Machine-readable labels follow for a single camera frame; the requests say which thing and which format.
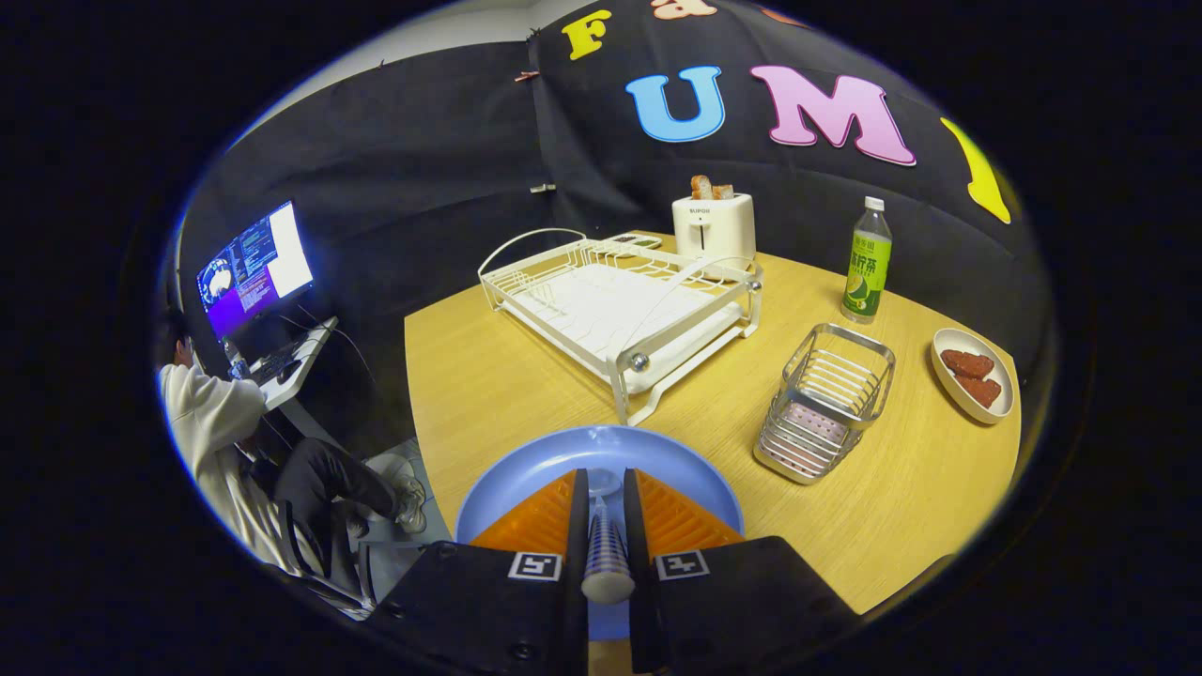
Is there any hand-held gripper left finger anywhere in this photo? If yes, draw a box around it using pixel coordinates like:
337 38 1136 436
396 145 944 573
366 468 591 676

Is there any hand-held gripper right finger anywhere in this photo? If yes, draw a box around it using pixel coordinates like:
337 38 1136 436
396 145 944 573
623 468 860 674

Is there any spoon with striped handle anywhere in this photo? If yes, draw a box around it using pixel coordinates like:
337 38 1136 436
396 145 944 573
580 469 637 605

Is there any blue plate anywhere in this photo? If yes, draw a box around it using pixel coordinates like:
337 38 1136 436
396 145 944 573
455 425 745 641

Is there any metal wire basket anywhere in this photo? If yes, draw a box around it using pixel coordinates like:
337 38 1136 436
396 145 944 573
752 323 897 485

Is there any white wire dish rack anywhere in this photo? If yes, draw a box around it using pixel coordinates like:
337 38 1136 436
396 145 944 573
477 228 763 427

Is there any white oval dish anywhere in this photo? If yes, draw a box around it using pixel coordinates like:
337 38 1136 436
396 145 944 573
931 327 1016 425

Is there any white computer desk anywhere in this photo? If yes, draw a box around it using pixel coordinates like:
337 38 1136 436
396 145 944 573
254 317 339 412

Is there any black keyboard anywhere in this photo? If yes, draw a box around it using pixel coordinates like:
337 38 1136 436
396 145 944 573
249 340 307 386

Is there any green label drink bottle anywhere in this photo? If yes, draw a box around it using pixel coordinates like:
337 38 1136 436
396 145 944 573
840 196 893 325

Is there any white toaster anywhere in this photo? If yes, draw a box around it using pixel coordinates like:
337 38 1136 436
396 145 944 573
671 192 757 275

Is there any computer monitor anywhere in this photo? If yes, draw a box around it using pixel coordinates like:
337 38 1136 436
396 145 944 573
195 200 315 341

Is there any black backdrop cloth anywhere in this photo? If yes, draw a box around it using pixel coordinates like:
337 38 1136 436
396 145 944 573
178 0 1053 452

